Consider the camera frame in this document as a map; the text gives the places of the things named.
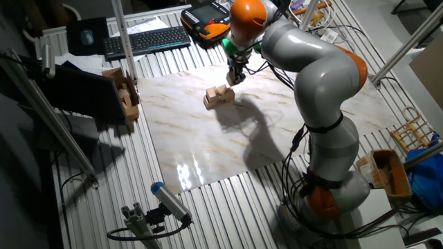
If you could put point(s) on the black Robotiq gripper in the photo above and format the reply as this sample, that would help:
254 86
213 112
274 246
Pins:
237 65

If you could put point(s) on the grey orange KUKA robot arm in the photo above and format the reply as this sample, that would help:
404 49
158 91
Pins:
322 79

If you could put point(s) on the orange black teach pendant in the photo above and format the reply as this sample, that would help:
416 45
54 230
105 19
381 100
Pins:
204 15

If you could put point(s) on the white marble pattern sheet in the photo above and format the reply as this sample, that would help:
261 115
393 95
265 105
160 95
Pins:
194 145

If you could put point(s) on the black round fan housing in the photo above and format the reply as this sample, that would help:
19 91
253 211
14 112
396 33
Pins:
284 5

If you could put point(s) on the black computer keyboard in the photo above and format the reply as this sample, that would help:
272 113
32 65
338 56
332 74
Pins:
145 41

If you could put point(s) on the white power strip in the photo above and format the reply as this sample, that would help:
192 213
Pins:
329 36

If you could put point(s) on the wooden stick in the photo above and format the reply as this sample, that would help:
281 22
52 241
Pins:
311 7

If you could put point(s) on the upright aluminium strut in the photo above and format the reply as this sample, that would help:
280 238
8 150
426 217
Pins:
124 41

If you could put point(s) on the open cardboard box with wood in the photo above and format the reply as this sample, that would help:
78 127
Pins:
114 74

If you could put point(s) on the black mouse pad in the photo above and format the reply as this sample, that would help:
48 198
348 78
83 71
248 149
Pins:
102 38

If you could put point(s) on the dark computer mouse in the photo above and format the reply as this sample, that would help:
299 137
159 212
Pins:
87 37

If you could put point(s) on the black flat monitor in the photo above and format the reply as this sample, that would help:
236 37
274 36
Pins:
79 93

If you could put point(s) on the small wooden rack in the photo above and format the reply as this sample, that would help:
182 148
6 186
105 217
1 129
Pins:
401 138

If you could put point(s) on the short aluminium profile stand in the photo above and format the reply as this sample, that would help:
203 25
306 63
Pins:
138 224

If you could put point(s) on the long diagonal aluminium strut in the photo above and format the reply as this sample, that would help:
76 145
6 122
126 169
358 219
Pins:
52 118

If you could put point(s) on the brown cardboard box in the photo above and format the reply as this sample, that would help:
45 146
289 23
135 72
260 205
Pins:
398 180

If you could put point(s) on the flat cardboard sheet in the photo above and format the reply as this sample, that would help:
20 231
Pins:
429 76

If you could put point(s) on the white box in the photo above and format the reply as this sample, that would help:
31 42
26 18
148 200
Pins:
377 221

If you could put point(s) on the low aluminium strut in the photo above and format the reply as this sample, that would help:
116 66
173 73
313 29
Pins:
425 154

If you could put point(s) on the blue fabric bag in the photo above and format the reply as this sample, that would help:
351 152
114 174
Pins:
425 180

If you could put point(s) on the silver camera with blue end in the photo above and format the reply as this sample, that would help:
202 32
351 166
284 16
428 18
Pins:
171 202

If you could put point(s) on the black camera clamp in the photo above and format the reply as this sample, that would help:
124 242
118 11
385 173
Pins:
155 218

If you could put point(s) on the aluminium profile post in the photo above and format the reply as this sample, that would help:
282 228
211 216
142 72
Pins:
405 46

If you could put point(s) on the silver camera on strut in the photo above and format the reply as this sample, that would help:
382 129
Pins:
48 60

